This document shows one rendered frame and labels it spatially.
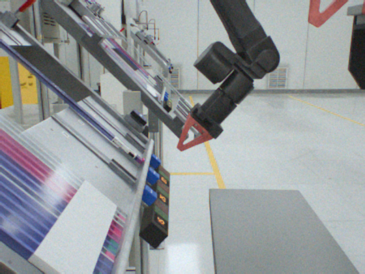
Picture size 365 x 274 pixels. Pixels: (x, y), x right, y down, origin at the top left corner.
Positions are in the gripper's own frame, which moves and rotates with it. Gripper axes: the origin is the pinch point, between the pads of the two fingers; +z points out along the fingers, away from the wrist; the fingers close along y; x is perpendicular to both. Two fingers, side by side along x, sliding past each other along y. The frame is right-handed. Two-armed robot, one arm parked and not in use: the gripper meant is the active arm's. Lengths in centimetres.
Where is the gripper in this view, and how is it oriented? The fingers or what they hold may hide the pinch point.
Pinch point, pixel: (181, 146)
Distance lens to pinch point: 79.6
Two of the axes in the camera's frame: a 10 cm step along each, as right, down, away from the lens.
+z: -6.7, 7.2, 1.7
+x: 7.4, 6.5, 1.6
